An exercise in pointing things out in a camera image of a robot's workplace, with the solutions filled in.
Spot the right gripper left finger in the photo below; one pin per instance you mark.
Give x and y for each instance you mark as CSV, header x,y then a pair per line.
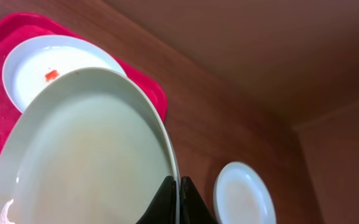
x,y
162,208

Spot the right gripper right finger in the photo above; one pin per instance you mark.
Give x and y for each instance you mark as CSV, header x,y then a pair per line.
x,y
193,210

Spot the light blue plate bottom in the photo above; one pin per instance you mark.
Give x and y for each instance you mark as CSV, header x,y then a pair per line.
x,y
240,196

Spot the light blue plate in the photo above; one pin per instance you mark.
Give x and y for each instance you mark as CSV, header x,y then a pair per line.
x,y
35,63
90,148
240,196

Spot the light blue plate top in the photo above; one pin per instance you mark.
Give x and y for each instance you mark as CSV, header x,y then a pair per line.
x,y
35,63

